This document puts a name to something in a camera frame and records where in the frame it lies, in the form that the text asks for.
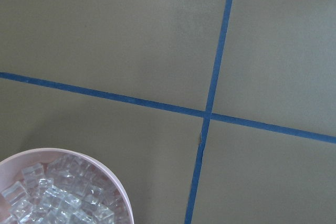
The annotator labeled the pink bowl of ice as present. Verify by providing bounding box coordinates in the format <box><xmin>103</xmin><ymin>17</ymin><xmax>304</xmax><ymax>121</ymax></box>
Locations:
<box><xmin>1</xmin><ymin>148</ymin><xmax>134</xmax><ymax>223</ymax></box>

